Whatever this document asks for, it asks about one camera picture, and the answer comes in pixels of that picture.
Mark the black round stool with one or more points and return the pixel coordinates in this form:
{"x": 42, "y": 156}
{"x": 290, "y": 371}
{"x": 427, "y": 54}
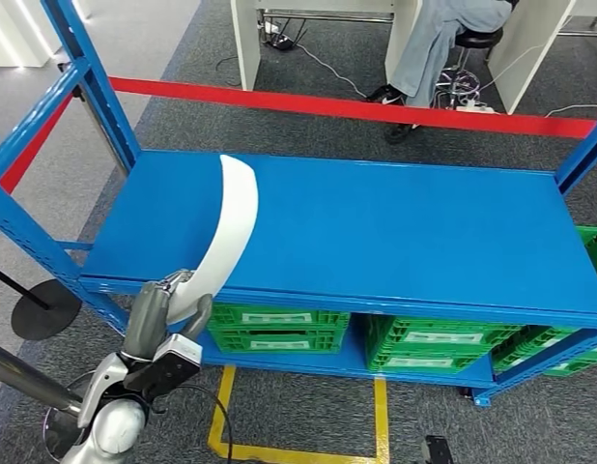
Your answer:
{"x": 477, "y": 37}

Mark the person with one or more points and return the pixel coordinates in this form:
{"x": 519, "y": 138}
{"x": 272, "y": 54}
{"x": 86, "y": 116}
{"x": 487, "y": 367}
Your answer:
{"x": 428, "y": 45}

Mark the white curved plastic part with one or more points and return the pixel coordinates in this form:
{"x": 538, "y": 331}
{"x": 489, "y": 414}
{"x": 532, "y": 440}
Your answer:
{"x": 235, "y": 218}

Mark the blue metal shelf rack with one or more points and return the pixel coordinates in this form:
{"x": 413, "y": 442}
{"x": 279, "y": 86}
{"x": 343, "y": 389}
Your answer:
{"x": 376, "y": 224}

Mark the white desk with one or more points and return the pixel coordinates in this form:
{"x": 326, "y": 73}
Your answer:
{"x": 520, "y": 54}
{"x": 247, "y": 45}

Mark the green plastic crate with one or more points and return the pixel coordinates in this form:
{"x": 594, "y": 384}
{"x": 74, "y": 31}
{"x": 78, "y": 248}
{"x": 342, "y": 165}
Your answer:
{"x": 388, "y": 334}
{"x": 228, "y": 344}
{"x": 569, "y": 368}
{"x": 221, "y": 317}
{"x": 378, "y": 364}
{"x": 595, "y": 253}

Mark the white power strip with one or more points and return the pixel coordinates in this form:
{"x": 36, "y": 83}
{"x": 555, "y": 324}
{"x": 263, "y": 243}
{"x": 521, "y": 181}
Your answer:
{"x": 474, "y": 109}

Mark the red barrier belt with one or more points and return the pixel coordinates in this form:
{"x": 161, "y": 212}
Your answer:
{"x": 327, "y": 105}
{"x": 33, "y": 147}

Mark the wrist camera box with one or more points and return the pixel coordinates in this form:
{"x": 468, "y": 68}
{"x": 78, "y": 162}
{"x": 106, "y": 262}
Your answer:
{"x": 437, "y": 451}
{"x": 168, "y": 368}

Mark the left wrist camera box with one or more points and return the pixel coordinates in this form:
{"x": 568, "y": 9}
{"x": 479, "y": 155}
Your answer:
{"x": 168, "y": 368}

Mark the chrome stanchion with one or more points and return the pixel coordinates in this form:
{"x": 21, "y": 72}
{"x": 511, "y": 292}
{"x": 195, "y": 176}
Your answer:
{"x": 23, "y": 378}
{"x": 103, "y": 134}

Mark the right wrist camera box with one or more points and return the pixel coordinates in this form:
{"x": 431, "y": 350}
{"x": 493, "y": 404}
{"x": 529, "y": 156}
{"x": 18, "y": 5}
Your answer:
{"x": 437, "y": 451}

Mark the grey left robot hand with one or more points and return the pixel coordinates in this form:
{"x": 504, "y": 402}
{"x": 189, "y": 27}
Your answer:
{"x": 146, "y": 320}

